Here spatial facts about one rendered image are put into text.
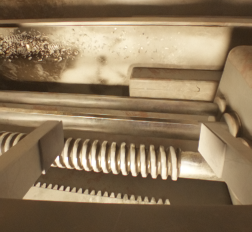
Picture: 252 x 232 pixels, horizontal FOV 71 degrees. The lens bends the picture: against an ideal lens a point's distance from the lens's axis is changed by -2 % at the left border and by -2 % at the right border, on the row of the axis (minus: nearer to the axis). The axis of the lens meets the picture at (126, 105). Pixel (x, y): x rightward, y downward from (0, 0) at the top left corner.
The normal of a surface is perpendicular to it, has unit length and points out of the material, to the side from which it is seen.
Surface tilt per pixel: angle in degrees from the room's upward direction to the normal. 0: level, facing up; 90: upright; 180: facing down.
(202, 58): 0
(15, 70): 0
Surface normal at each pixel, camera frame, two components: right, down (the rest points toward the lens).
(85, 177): -0.04, -0.79
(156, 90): -0.14, 0.61
